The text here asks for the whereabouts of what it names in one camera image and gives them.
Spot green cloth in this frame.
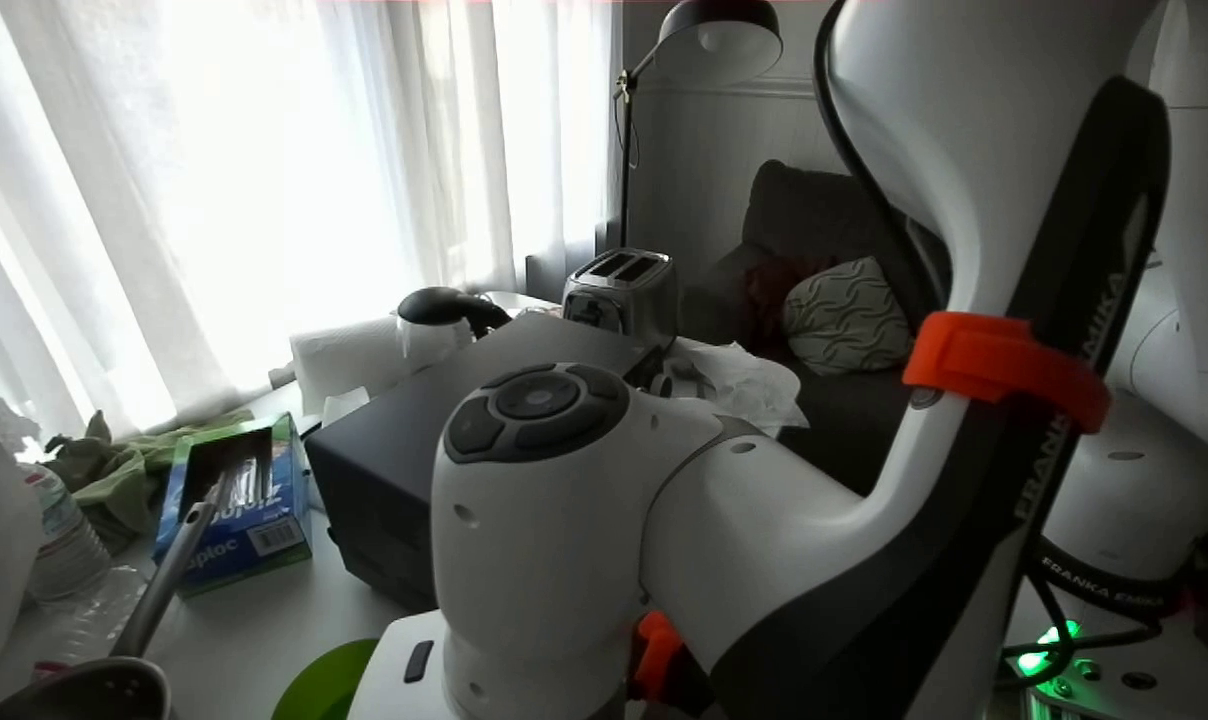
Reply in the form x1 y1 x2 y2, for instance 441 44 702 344
40 405 260 546

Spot black floor lamp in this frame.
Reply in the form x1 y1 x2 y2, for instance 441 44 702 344
612 0 789 257

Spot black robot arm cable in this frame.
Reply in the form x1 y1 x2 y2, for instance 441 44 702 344
708 74 1178 720

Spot dark grey sofa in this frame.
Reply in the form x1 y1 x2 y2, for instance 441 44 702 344
681 155 956 500

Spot grey patterned pillow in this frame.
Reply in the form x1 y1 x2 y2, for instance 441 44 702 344
778 254 920 379

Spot white cloth towel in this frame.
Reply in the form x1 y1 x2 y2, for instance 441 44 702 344
655 334 812 445

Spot green bowl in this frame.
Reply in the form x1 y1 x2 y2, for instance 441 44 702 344
267 636 385 720

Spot white sheer curtain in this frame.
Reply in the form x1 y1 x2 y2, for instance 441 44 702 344
0 0 627 445

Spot grey robot mounting base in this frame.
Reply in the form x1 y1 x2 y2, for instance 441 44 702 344
988 585 1208 720

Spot orange cable clip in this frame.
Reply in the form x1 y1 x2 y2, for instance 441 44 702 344
896 309 1118 438

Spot metal ladle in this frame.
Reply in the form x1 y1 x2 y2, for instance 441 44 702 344
0 456 242 720

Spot silver toaster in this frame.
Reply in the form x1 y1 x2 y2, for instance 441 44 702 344
557 245 681 344

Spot blue cardboard box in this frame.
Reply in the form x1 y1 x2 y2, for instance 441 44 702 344
147 410 319 594

